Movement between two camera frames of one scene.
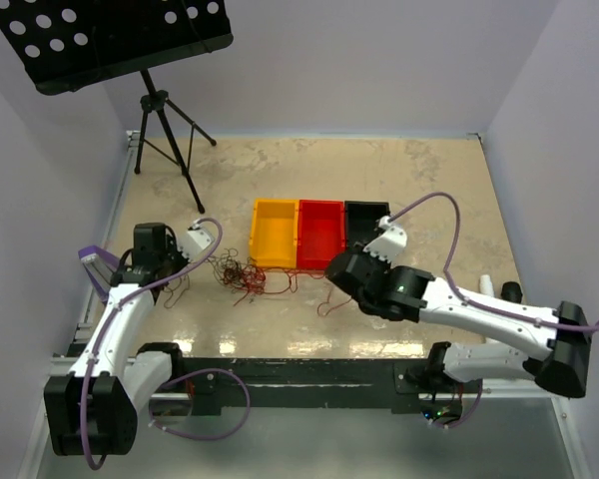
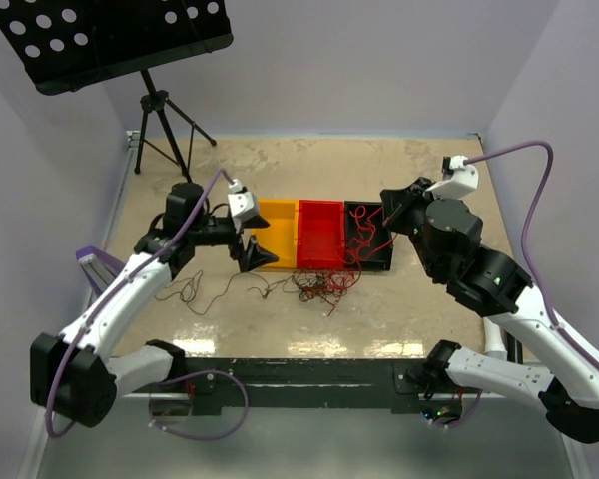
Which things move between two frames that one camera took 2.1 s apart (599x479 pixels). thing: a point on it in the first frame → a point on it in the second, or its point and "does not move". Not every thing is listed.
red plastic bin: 320,233 does not move
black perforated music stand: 66,44 does not move
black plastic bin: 360,218 does not move
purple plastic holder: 100,265 does not move
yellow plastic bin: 274,234 does not move
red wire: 252,280 → 364,223
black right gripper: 382,263 → 397,202
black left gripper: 172,244 → 254,256
